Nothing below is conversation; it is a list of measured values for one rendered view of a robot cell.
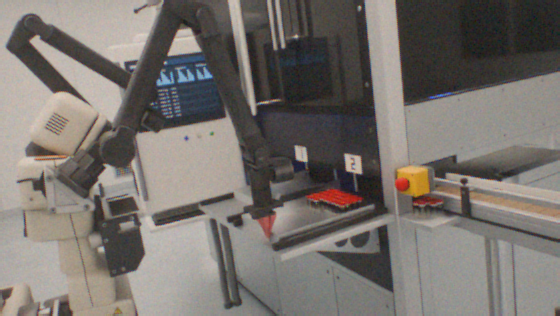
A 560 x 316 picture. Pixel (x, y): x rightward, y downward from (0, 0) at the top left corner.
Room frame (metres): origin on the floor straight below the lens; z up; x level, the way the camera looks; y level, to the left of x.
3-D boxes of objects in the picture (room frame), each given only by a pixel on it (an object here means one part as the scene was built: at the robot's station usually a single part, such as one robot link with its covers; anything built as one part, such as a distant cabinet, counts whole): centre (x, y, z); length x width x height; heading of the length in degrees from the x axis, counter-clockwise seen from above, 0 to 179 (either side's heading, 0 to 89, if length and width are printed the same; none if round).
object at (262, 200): (1.28, 0.06, 1.01); 0.10 x 0.07 x 0.07; 116
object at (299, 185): (1.78, -0.02, 0.90); 0.34 x 0.26 x 0.04; 116
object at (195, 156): (2.20, 0.43, 1.19); 0.50 x 0.19 x 0.78; 110
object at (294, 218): (1.43, -0.07, 0.90); 0.34 x 0.26 x 0.04; 116
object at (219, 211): (1.60, -0.03, 0.87); 0.70 x 0.48 x 0.02; 26
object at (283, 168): (1.30, 0.02, 1.11); 0.11 x 0.09 x 0.12; 113
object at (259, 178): (1.29, 0.05, 1.07); 0.07 x 0.06 x 0.07; 113
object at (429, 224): (1.31, -0.43, 0.87); 0.14 x 0.13 x 0.02; 116
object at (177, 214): (1.97, 0.37, 0.82); 0.40 x 0.14 x 0.02; 110
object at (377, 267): (2.29, 0.13, 0.73); 1.98 x 0.01 x 0.25; 26
